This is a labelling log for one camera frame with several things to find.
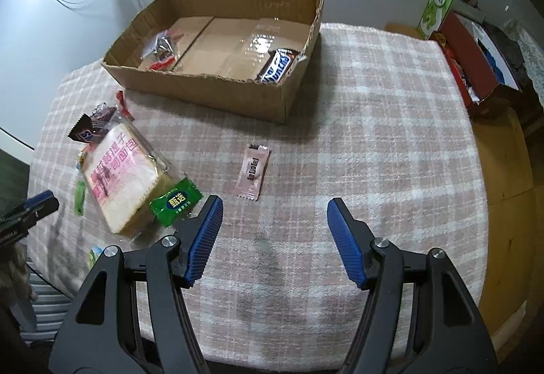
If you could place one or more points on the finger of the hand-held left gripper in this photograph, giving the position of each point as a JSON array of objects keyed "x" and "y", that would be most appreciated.
[{"x": 41, "y": 199}]

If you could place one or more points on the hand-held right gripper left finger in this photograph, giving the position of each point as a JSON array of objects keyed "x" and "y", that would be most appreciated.
[{"x": 207, "y": 229}]

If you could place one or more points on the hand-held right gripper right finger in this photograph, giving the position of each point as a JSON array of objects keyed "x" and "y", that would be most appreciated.
[{"x": 342, "y": 229}]

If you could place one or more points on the green snack packet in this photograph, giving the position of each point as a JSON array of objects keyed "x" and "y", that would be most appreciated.
[{"x": 175, "y": 204}]

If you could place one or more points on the yellow snack packet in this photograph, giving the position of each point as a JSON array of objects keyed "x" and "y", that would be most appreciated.
[{"x": 82, "y": 157}]

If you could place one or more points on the pink candy sachet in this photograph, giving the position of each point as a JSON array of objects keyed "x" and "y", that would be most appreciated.
[{"x": 253, "y": 172}]

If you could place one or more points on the sliced bread packet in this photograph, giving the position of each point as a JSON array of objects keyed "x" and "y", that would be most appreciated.
[{"x": 123, "y": 178}]

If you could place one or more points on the Snickers bar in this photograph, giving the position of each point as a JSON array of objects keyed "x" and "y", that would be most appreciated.
[{"x": 276, "y": 66}]

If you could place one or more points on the person's left forearm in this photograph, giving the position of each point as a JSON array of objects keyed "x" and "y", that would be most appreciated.
[{"x": 19, "y": 272}]

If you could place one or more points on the brown wrapped chocolate bar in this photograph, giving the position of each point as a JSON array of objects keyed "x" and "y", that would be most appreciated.
[{"x": 87, "y": 129}]

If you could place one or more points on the striped cloth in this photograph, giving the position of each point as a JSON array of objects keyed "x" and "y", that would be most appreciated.
[{"x": 46, "y": 306}]

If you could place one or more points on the pink plaid tablecloth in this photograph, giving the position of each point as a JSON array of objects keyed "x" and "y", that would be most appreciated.
[{"x": 340, "y": 123}]

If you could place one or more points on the clear packet with red ends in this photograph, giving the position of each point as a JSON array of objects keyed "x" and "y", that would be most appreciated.
[{"x": 117, "y": 110}]

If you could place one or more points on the clear packet with dark snack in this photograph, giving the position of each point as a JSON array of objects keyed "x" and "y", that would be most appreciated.
[{"x": 161, "y": 51}]

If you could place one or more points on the red cardboard box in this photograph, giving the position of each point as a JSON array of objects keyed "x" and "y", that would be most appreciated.
[{"x": 467, "y": 63}]

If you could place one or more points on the green tissue box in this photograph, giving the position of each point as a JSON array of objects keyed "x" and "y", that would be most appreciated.
[{"x": 435, "y": 8}]

